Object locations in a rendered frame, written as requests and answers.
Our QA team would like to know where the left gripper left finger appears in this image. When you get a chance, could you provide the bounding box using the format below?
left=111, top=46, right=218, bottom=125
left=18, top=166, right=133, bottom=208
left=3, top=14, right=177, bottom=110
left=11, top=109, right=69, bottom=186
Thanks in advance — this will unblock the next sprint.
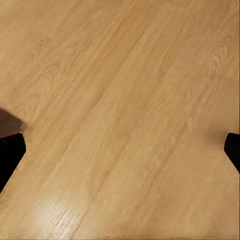
left=0, top=133, right=26, bottom=193

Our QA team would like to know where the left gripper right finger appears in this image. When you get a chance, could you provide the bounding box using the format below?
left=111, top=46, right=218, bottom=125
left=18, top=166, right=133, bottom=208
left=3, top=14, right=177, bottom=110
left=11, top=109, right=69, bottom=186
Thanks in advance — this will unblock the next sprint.
left=224, top=133, right=240, bottom=173

